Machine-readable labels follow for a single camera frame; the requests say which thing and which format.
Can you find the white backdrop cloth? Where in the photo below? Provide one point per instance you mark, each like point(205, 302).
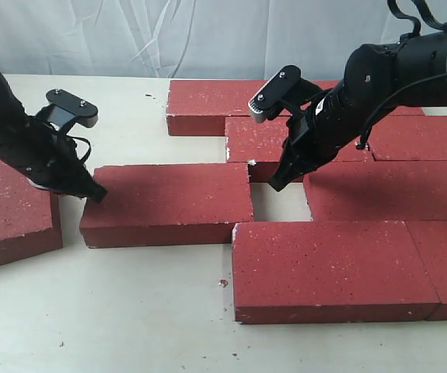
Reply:
point(189, 39)

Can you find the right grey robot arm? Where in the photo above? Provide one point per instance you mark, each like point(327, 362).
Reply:
point(378, 78)

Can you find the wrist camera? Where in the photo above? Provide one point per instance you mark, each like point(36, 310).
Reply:
point(286, 90)
point(64, 110)

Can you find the right second-row red brick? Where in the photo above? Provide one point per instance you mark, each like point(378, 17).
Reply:
point(410, 138)

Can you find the right third-row red brick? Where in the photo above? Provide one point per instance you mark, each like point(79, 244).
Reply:
point(378, 191)

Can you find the chipped red brick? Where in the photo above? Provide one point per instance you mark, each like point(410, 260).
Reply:
point(260, 147)

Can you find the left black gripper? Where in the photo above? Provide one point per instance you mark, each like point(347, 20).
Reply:
point(44, 153)

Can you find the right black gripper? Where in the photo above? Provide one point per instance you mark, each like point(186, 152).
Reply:
point(327, 124)

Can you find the front large red brick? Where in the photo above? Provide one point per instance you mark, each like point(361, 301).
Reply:
point(328, 272)

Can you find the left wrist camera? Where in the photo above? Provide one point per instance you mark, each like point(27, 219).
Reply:
point(64, 110)

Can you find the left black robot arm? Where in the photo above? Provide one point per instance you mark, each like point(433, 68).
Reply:
point(11, 107)

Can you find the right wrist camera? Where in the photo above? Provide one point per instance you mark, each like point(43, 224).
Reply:
point(286, 90)

